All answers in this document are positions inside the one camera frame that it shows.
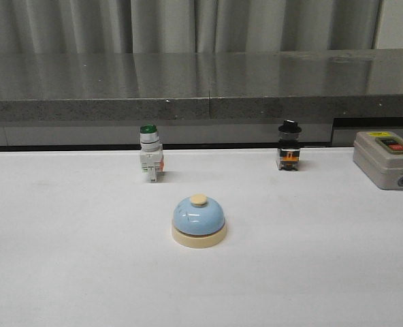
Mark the grey start stop switch box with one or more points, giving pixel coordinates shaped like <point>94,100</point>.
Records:
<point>379,154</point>

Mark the black rotary selector switch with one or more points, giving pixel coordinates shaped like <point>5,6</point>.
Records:
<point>288,146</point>

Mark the grey curtain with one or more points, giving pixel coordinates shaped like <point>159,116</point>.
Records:
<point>44,27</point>

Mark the blue and cream call bell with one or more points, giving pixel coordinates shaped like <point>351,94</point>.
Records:
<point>199,222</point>

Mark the green pushbutton switch module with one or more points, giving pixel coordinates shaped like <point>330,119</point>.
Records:
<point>151,153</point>

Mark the grey stone counter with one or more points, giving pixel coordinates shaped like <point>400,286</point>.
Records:
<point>198,100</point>

